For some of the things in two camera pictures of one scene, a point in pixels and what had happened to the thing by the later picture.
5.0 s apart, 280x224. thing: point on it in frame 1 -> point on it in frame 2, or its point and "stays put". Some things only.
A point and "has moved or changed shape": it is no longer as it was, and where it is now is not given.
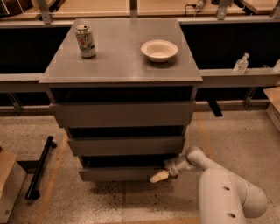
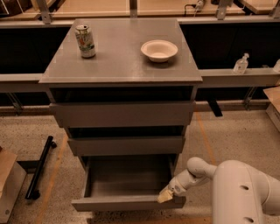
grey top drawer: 124,114 stays put
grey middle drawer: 157,145 stays put
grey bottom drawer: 119,174 has moved or changed shape
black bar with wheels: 32,193 stays put
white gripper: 171,169 -> 176,185
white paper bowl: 159,51 stays put
